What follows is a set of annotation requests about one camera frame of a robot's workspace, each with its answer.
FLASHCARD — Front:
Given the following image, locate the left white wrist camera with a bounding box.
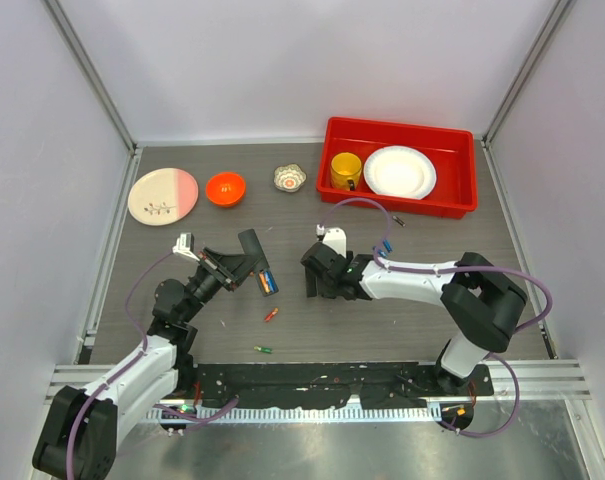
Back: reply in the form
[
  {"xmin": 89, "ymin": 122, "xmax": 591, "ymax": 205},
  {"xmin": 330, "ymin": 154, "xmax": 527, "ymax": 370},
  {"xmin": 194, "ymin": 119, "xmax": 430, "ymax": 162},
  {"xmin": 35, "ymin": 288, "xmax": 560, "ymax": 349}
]
[{"xmin": 172, "ymin": 232, "xmax": 200, "ymax": 263}]

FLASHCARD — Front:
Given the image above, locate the black battery near bin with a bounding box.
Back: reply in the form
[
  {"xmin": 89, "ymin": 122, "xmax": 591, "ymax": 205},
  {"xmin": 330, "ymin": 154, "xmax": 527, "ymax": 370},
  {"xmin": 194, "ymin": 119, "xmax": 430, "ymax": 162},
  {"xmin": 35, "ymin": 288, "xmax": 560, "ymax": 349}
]
[{"xmin": 392, "ymin": 216, "xmax": 406, "ymax": 228}]

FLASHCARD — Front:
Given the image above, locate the red plastic bin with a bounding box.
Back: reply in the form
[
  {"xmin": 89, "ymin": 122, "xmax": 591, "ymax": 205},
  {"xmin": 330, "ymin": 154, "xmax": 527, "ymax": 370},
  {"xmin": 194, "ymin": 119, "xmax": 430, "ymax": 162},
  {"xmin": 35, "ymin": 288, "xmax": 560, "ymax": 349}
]
[{"xmin": 316, "ymin": 117, "xmax": 478, "ymax": 219}]

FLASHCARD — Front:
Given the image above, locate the white slotted cable duct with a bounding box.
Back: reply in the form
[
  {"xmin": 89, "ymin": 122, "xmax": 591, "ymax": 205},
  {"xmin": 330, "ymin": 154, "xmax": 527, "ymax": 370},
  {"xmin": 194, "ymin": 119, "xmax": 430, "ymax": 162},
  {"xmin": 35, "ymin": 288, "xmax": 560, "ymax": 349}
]
[{"xmin": 141, "ymin": 405, "xmax": 442, "ymax": 424}]

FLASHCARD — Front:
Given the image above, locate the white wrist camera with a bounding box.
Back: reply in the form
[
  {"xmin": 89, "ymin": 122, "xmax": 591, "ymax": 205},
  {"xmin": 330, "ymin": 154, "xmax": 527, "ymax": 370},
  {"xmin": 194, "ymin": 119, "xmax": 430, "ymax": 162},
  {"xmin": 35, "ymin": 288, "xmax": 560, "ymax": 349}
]
[
  {"xmin": 316, "ymin": 224, "xmax": 347, "ymax": 257},
  {"xmin": 172, "ymin": 232, "xmax": 200, "ymax": 263}
]

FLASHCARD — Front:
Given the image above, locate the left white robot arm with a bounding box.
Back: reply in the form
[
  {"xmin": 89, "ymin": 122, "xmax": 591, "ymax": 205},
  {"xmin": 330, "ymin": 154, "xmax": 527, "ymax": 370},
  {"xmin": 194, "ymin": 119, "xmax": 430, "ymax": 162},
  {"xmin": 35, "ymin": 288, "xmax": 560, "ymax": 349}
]
[{"xmin": 32, "ymin": 249, "xmax": 258, "ymax": 479}]

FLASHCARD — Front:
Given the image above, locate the black remote control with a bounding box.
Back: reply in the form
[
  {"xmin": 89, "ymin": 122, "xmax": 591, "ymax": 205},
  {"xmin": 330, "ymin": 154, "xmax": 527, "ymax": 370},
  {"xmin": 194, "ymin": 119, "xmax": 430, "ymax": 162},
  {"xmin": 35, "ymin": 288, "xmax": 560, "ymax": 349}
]
[{"xmin": 238, "ymin": 229, "xmax": 279, "ymax": 297}]

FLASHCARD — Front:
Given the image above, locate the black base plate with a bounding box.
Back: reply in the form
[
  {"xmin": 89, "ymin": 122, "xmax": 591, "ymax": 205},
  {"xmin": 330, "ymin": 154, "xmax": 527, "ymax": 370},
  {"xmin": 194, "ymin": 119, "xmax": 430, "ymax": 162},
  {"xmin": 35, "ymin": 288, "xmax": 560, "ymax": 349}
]
[{"xmin": 171, "ymin": 362, "xmax": 494, "ymax": 410}]

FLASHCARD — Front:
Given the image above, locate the white paper plate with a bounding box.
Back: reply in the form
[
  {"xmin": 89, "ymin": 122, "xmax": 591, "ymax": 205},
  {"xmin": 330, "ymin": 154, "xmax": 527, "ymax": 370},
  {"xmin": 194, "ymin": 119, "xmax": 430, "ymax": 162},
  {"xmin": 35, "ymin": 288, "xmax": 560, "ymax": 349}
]
[{"xmin": 363, "ymin": 146, "xmax": 437, "ymax": 200}]

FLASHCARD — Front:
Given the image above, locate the red orange battery centre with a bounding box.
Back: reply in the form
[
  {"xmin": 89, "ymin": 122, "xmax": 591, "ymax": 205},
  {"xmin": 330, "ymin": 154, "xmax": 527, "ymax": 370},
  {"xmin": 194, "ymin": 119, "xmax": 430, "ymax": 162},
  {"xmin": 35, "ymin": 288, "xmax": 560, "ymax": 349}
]
[{"xmin": 264, "ymin": 307, "xmax": 279, "ymax": 323}]

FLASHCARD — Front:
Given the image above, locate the orange bowl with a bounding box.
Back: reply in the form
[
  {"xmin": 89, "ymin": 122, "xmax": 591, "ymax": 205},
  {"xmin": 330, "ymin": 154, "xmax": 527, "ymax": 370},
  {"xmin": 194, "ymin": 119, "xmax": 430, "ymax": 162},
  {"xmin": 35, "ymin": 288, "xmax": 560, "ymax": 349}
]
[{"xmin": 205, "ymin": 172, "xmax": 246, "ymax": 208}]

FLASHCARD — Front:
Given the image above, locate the yellow mug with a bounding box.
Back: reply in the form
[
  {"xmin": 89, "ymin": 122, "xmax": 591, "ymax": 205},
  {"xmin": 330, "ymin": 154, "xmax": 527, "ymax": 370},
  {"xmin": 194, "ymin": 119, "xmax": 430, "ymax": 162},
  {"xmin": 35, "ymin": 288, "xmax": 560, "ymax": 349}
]
[{"xmin": 330, "ymin": 152, "xmax": 362, "ymax": 191}]

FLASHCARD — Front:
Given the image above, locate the small floral bowl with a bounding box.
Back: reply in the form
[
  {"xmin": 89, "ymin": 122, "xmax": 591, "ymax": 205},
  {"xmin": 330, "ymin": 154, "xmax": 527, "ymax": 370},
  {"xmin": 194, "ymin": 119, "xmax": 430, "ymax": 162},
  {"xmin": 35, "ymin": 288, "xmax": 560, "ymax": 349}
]
[{"xmin": 273, "ymin": 163, "xmax": 307, "ymax": 193}]

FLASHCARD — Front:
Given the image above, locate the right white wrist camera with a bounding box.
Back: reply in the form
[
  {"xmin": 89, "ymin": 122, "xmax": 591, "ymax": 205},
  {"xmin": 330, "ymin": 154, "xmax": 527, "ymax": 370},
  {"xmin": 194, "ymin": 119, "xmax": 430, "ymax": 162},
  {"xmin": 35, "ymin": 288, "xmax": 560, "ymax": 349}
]
[{"xmin": 316, "ymin": 224, "xmax": 347, "ymax": 257}]

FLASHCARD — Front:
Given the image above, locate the pink and cream plate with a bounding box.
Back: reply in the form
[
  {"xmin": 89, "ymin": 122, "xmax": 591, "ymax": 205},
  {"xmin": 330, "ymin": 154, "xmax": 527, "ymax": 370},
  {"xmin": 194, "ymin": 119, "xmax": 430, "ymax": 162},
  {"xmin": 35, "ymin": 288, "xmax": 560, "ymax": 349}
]
[{"xmin": 127, "ymin": 168, "xmax": 199, "ymax": 226}]

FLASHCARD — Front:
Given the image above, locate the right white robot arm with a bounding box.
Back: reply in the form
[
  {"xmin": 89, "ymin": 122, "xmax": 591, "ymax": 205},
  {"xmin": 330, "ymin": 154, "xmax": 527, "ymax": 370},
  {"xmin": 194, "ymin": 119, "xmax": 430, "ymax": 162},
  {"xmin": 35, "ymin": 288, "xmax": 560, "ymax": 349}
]
[{"xmin": 301, "ymin": 241, "xmax": 528, "ymax": 395}]

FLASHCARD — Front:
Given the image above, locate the black battery cover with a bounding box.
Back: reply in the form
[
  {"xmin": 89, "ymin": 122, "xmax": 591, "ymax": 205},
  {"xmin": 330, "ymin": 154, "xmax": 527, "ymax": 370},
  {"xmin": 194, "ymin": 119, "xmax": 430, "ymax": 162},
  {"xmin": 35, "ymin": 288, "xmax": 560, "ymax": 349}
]
[{"xmin": 305, "ymin": 269, "xmax": 318, "ymax": 298}]

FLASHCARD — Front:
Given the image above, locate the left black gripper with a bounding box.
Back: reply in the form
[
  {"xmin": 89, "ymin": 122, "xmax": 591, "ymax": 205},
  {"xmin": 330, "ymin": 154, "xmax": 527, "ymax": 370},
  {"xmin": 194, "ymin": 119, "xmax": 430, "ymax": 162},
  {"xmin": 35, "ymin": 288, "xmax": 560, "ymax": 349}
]
[{"xmin": 180, "ymin": 248, "xmax": 262, "ymax": 323}]

